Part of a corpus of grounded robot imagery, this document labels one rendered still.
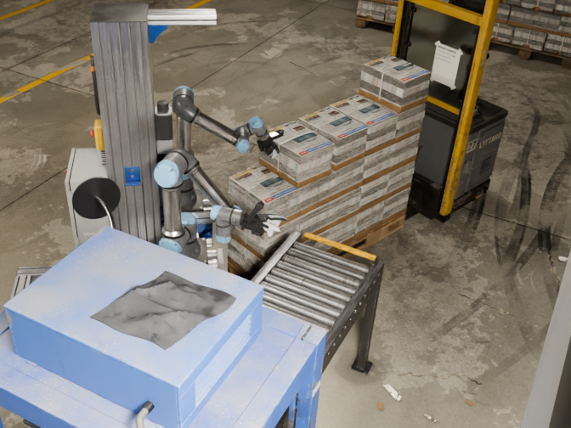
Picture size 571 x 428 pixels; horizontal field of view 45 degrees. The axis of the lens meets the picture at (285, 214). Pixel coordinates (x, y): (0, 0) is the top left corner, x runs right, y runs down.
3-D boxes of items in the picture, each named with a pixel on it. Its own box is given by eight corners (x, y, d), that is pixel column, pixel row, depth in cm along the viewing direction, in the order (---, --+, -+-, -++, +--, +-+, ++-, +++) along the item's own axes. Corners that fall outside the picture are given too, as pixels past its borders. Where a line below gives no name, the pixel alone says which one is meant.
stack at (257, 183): (226, 278, 475) (226, 176, 427) (342, 217, 541) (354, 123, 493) (262, 307, 452) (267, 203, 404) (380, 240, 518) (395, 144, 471)
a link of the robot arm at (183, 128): (172, 178, 405) (171, 94, 373) (174, 166, 417) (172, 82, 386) (194, 179, 406) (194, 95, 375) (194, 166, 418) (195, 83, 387)
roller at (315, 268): (284, 258, 376) (284, 250, 374) (363, 287, 360) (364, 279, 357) (279, 263, 372) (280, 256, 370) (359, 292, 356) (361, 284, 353)
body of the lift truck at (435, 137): (384, 181, 589) (398, 96, 543) (424, 160, 620) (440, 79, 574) (449, 217, 548) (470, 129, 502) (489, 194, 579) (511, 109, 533)
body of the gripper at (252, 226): (268, 229, 328) (244, 224, 331) (269, 214, 324) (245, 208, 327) (262, 237, 322) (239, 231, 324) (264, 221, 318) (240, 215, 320)
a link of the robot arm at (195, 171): (171, 147, 338) (233, 221, 352) (161, 157, 329) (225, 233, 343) (186, 136, 332) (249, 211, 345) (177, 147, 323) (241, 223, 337)
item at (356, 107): (328, 106, 463) (328, 104, 462) (357, 95, 479) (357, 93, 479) (369, 126, 441) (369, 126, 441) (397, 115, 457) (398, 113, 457)
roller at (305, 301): (261, 285, 357) (261, 278, 354) (343, 317, 341) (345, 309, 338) (256, 290, 353) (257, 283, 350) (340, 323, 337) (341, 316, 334)
